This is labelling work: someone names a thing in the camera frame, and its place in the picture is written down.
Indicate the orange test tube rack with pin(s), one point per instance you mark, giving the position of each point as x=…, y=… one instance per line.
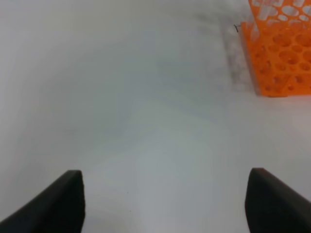
x=276, y=42

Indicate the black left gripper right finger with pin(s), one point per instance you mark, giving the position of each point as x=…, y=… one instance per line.
x=273, y=207

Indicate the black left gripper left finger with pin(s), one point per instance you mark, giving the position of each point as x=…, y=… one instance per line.
x=60, y=208

